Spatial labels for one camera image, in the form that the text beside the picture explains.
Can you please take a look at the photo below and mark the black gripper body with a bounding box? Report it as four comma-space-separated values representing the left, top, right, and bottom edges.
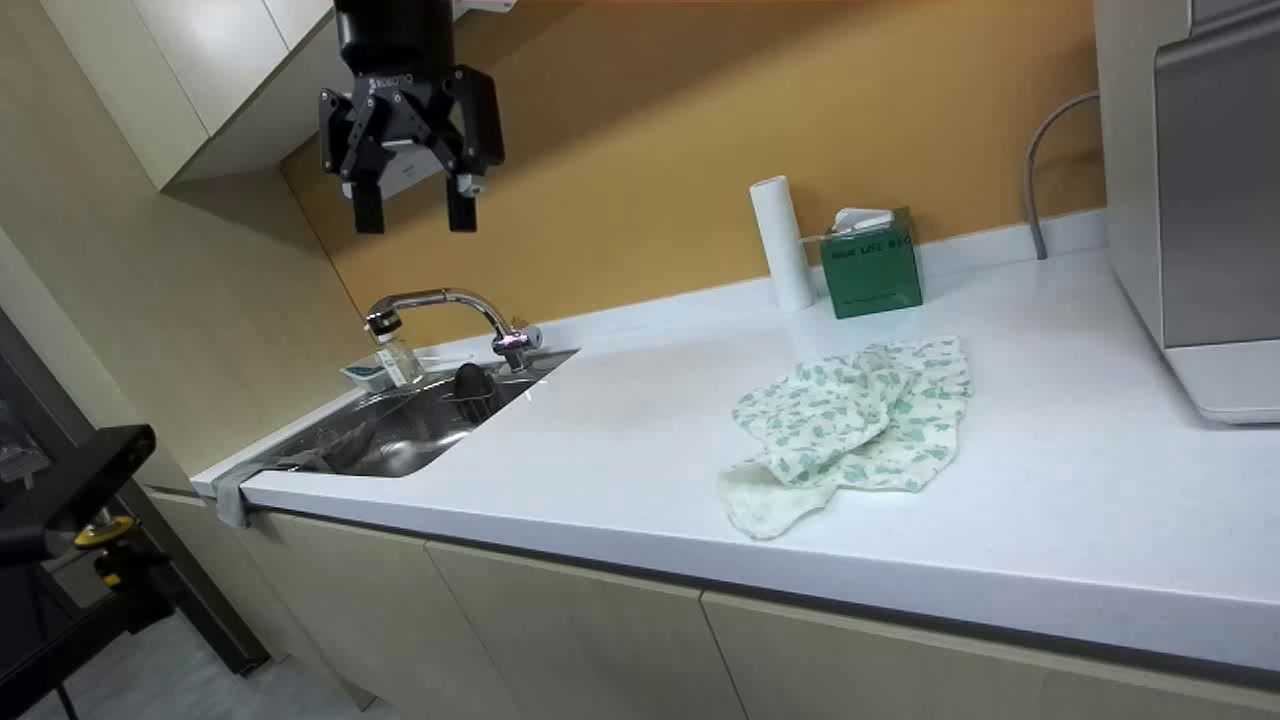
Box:
315, 59, 508, 201

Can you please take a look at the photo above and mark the white green floral towel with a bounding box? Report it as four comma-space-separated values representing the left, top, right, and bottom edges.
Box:
721, 333, 974, 542

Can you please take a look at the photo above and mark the white paper towel roll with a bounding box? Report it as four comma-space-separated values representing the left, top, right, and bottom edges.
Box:
744, 170, 819, 316

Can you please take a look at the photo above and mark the chrome kitchen faucet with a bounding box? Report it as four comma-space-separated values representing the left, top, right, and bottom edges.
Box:
361, 284, 544, 381

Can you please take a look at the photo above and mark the green white sponge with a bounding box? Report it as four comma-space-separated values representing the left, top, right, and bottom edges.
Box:
339, 344, 429, 397

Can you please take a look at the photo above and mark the small black drain stopper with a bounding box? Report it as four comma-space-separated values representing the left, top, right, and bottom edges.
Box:
446, 360, 508, 409

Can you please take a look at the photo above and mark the stainless steel sink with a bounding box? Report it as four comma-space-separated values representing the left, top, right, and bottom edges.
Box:
206, 338, 585, 487

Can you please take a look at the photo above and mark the green tissue box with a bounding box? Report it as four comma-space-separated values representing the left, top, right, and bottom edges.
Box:
817, 203, 927, 325

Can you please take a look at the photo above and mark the yellow black clamp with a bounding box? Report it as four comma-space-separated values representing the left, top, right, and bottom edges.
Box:
67, 509, 141, 554

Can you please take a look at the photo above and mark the beige base cabinet door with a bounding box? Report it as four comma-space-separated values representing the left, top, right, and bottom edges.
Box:
425, 536, 750, 720
244, 510, 529, 720
696, 589, 1280, 720

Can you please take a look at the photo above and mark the beige wall cabinet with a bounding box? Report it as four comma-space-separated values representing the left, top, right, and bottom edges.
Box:
35, 0, 361, 197

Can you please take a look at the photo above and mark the black camera stand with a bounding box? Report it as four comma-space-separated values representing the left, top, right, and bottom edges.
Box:
0, 420, 180, 720

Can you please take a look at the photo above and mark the grey curved hose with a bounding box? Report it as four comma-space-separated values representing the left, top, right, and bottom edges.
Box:
1019, 88, 1103, 265

